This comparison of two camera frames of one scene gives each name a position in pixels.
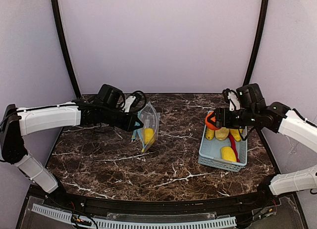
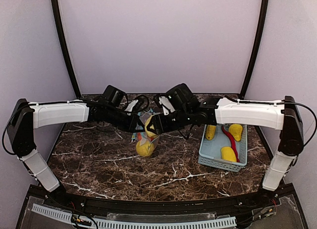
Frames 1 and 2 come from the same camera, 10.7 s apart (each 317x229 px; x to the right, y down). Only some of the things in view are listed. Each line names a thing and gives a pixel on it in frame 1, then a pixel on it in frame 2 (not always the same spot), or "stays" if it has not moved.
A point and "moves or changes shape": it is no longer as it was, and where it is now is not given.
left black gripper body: (126, 120) stays
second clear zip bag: (136, 135) stays
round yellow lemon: (149, 136) → (145, 150)
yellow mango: (228, 154) stays
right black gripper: (220, 117) → (156, 124)
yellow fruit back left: (209, 134) stays
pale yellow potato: (222, 134) → (150, 133)
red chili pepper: (234, 146) stays
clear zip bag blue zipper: (146, 128) moves or changes shape
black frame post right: (261, 29) stays
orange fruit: (209, 125) → (139, 135)
